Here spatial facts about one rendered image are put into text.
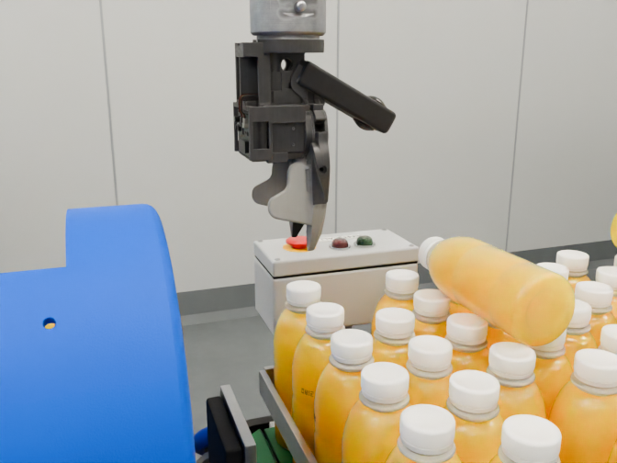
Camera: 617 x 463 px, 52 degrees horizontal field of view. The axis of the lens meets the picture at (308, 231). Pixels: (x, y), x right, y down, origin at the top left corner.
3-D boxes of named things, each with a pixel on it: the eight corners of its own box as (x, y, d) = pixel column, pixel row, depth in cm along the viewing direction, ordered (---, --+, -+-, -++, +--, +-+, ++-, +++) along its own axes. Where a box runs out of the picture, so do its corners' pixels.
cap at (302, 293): (290, 305, 69) (290, 289, 69) (282, 293, 73) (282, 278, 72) (325, 302, 70) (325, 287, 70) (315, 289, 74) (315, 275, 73)
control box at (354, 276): (254, 309, 89) (252, 238, 87) (384, 292, 95) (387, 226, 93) (274, 337, 80) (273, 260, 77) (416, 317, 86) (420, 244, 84)
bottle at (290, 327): (281, 463, 72) (279, 310, 67) (269, 429, 79) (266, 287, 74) (341, 453, 74) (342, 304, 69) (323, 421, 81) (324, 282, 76)
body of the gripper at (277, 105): (233, 157, 69) (229, 39, 65) (309, 152, 71) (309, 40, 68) (251, 168, 62) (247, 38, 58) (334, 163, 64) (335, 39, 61)
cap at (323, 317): (319, 311, 68) (319, 295, 67) (351, 319, 66) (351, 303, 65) (298, 324, 65) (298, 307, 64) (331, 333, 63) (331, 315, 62)
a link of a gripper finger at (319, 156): (301, 205, 67) (295, 121, 66) (317, 203, 67) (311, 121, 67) (316, 205, 62) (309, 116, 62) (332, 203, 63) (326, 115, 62)
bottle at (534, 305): (543, 261, 54) (431, 214, 71) (501, 333, 54) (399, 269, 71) (595, 294, 57) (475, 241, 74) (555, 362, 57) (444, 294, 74)
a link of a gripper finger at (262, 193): (247, 228, 73) (250, 152, 69) (297, 223, 75) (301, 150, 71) (254, 241, 70) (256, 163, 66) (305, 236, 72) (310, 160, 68)
